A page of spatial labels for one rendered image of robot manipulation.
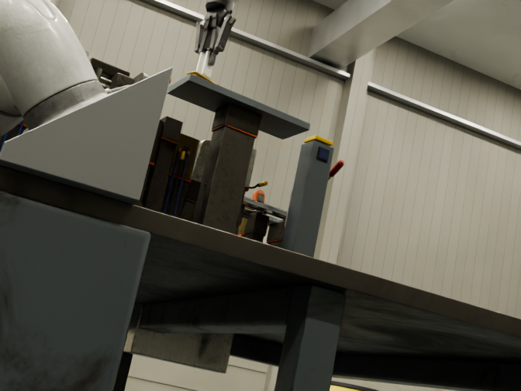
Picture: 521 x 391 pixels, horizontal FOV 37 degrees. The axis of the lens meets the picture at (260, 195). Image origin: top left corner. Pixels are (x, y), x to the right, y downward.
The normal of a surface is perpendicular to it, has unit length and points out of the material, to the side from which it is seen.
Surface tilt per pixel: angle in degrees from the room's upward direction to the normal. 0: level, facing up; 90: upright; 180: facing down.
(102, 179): 90
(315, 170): 90
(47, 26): 75
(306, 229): 90
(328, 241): 90
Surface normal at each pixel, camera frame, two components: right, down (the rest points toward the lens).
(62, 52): 0.61, -0.28
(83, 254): 0.40, -0.16
